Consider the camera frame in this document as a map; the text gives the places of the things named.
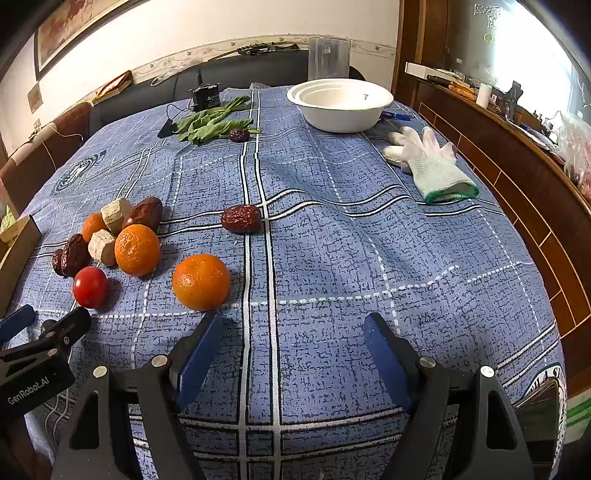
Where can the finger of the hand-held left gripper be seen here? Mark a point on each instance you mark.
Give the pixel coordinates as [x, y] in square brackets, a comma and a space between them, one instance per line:
[69, 326]
[16, 321]

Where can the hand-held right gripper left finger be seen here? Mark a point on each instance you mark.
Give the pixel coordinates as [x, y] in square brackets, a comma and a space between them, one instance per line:
[198, 362]

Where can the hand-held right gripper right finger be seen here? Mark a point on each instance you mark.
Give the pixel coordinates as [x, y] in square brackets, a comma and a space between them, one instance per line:
[387, 364]

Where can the red tomato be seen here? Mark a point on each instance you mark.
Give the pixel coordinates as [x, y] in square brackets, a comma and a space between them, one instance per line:
[90, 287]

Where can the cardboard box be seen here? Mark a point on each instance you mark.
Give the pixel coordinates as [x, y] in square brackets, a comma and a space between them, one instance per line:
[16, 258]

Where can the small dark red date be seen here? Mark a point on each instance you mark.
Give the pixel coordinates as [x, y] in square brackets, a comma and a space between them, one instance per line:
[57, 264]

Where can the large orange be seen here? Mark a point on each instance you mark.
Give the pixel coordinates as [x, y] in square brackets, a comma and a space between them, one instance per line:
[201, 282]

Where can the pale yam piece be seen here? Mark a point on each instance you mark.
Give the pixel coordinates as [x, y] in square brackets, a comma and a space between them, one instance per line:
[116, 214]
[102, 248]

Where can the medium orange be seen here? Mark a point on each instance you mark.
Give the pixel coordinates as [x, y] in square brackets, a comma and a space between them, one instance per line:
[137, 250]

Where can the large smooth red date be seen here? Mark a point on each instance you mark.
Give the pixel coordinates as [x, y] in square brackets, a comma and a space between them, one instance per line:
[144, 213]

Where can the wrinkled red date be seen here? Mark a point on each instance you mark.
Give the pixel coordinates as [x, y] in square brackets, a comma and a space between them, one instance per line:
[238, 135]
[76, 254]
[241, 218]

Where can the green patterned cloth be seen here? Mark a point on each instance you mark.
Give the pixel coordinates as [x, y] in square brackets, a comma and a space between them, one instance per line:
[5, 220]

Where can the small orange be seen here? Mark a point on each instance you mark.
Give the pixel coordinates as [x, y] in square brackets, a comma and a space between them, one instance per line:
[93, 227]

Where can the blue plaid tablecloth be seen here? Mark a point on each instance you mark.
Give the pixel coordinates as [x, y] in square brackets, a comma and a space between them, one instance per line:
[346, 258]

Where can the brown armchair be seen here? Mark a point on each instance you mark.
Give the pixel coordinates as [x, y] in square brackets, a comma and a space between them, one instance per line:
[64, 134]

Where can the white glove with green cuff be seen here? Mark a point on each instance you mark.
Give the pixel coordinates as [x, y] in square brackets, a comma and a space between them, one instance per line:
[436, 170]

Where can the small black adapter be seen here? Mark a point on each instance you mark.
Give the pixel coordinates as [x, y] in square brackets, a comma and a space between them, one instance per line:
[167, 129]

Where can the wooden sideboard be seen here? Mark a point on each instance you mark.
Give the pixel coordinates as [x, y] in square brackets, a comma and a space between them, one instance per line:
[517, 184]

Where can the green leafy vegetable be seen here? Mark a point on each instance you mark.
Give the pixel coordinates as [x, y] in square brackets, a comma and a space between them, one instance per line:
[217, 112]
[219, 129]

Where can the dark grey sofa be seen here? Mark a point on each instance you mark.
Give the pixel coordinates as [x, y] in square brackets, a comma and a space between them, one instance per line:
[138, 99]

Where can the red and gold box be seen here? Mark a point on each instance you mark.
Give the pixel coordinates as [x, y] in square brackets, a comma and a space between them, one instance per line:
[113, 86]

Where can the white paper bowl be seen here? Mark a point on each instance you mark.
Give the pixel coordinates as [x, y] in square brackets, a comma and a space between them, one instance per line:
[341, 94]
[341, 121]

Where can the black electronic device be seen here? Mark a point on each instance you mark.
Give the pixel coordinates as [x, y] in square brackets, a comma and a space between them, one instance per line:
[205, 96]

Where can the white paper roll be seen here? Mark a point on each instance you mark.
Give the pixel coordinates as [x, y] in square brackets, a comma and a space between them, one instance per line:
[483, 95]

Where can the clear plastic bag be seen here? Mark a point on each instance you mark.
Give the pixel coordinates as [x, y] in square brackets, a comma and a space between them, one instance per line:
[577, 147]

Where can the white flat box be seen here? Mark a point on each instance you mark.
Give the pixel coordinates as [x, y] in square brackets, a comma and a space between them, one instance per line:
[422, 69]

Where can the clear plastic container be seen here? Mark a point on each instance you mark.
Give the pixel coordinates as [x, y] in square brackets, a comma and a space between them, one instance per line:
[328, 59]

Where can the small wall picture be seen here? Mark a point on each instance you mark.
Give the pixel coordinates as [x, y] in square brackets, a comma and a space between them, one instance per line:
[35, 97]

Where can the framed wall painting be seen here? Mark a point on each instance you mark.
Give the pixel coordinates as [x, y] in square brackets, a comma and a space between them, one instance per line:
[78, 27]

